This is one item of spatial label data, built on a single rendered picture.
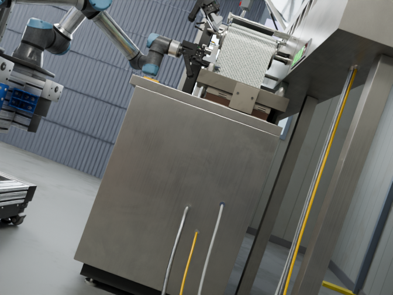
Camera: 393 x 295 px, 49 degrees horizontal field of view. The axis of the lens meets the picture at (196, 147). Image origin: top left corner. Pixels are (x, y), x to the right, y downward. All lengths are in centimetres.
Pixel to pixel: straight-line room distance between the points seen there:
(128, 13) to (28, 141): 199
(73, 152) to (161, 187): 378
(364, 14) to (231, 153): 77
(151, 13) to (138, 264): 411
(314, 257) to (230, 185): 58
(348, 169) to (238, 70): 92
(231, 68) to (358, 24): 89
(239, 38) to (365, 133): 95
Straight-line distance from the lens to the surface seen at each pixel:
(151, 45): 210
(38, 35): 235
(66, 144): 556
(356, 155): 136
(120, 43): 213
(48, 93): 224
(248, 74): 209
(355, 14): 134
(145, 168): 181
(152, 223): 182
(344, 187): 135
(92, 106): 549
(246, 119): 181
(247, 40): 213
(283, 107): 189
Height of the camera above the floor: 68
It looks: 1 degrees up
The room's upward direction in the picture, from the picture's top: 20 degrees clockwise
